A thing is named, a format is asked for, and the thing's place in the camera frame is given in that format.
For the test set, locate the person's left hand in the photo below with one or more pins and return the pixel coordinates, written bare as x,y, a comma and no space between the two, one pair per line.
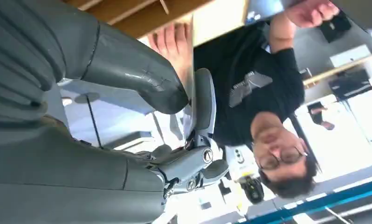
173,43

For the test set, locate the eyeglasses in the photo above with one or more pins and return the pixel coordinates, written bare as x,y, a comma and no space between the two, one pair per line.
281,159

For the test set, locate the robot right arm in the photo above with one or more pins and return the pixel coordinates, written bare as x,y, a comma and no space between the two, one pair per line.
16,46

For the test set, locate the blue barrier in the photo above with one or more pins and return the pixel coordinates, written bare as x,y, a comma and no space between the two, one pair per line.
312,204

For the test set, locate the black case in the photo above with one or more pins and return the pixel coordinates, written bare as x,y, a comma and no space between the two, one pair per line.
349,84

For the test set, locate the person's right hand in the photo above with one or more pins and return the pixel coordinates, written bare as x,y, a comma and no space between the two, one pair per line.
312,12

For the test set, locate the wooden card box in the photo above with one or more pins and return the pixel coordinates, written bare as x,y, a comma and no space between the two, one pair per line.
133,15

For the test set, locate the black stanchion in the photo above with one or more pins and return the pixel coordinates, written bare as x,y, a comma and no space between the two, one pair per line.
93,120

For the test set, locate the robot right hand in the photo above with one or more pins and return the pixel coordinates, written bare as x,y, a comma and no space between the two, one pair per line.
65,185

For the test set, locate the white box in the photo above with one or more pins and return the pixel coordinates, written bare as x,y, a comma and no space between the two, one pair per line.
351,55

